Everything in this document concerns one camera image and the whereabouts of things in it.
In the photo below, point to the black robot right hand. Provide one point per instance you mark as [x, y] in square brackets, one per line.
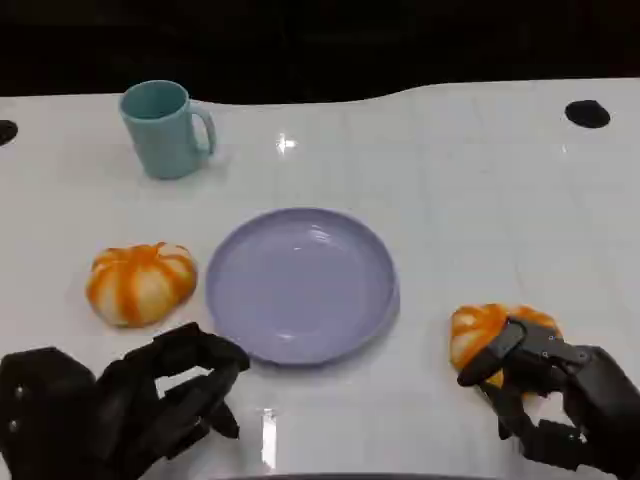
[600, 395]

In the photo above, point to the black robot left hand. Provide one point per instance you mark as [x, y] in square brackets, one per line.
[135, 400]

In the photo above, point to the orange and white bread roll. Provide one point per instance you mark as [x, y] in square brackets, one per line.
[475, 330]
[140, 285]

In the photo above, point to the lilac plate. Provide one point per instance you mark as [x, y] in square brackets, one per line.
[300, 287]

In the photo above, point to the pale green mug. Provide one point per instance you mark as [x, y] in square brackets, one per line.
[160, 145]

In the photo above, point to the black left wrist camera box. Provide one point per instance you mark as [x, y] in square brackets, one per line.
[45, 415]

